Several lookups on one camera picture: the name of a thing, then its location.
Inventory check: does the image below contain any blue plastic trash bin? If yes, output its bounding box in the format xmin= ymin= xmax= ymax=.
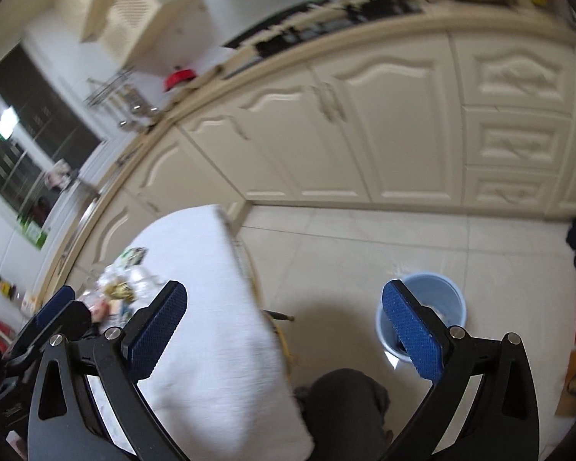
xmin=375 ymin=273 xmax=465 ymax=363

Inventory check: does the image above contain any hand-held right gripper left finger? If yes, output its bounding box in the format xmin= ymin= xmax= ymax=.
xmin=27 ymin=279 xmax=189 ymax=461

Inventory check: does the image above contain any pile of wrappers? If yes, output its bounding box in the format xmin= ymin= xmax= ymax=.
xmin=84 ymin=259 xmax=169 ymax=327

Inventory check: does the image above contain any black gas stove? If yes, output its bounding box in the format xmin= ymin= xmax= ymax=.
xmin=223 ymin=0 xmax=423 ymax=56

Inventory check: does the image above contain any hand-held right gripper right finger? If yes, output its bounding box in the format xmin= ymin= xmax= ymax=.
xmin=382 ymin=279 xmax=541 ymax=461

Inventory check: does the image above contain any green white box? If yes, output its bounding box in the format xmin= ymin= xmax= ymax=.
xmin=18 ymin=216 xmax=49 ymax=250

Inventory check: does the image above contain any metal utensil rack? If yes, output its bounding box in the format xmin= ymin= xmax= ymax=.
xmin=84 ymin=67 xmax=161 ymax=130

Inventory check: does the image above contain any dark window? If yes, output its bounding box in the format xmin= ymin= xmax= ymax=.
xmin=0 ymin=41 xmax=104 ymax=231

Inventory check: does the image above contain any green printed packet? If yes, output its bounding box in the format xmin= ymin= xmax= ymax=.
xmin=120 ymin=247 xmax=149 ymax=267

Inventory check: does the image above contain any pink white bundle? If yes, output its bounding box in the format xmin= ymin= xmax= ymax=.
xmin=45 ymin=158 xmax=75 ymax=190

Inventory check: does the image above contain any brown paper bag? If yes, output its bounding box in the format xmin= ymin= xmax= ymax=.
xmin=554 ymin=343 xmax=576 ymax=418

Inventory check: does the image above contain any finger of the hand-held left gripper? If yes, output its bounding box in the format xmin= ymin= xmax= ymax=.
xmin=5 ymin=285 xmax=76 ymax=352
xmin=2 ymin=300 xmax=94 ymax=371

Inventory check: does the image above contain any person's leg in dark trousers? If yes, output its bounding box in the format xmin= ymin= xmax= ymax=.
xmin=295 ymin=369 xmax=394 ymax=461

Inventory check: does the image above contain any cream kitchen cabinet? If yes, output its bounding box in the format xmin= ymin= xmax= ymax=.
xmin=43 ymin=14 xmax=576 ymax=298

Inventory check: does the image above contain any white tablecloth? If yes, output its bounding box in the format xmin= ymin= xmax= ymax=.
xmin=74 ymin=204 xmax=315 ymax=461

